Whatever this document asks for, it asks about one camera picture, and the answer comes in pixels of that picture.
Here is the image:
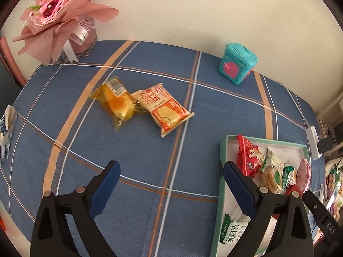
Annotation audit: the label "small dark red packet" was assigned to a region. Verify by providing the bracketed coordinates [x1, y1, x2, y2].
[284, 184, 303, 197]

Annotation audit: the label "pink purple snack packet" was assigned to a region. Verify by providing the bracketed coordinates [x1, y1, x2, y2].
[296, 158, 311, 193]

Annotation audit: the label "black power adapter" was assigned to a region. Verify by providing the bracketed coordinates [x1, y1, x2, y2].
[317, 136, 333, 154]

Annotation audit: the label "red crinkly snack bag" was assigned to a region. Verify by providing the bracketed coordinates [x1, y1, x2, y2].
[236, 135, 265, 178]

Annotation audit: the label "white power strip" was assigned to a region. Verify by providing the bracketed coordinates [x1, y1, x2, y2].
[305, 126, 322, 160]

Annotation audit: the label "green white small biscuit packet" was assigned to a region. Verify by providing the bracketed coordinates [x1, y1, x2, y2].
[283, 164, 297, 190]

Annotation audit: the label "white grey cable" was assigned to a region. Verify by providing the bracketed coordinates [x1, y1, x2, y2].
[278, 81, 312, 129]

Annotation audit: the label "yellow clear bread packet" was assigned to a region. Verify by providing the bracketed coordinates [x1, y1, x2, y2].
[89, 76, 148, 130]

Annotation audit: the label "cluttered items at right edge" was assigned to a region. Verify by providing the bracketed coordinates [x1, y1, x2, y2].
[320, 157, 342, 221]

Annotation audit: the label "orange white cake snack packet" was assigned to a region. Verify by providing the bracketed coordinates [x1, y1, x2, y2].
[131, 83, 195, 137]

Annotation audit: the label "pink paper flower bouquet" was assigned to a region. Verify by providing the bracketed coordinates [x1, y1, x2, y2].
[13, 0, 119, 65]

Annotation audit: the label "clear cream bun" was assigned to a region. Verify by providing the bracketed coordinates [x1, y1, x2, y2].
[254, 148, 284, 194]

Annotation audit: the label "blue plaid tablecloth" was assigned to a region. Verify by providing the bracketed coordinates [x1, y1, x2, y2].
[1, 41, 317, 256]

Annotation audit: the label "green mung bean biscuit packet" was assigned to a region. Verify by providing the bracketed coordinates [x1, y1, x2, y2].
[219, 214, 250, 244]

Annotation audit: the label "teal shallow cardboard tray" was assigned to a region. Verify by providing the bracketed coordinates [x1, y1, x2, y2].
[210, 135, 314, 256]

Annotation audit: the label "teal toy house box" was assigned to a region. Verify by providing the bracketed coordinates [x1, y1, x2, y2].
[218, 42, 257, 85]

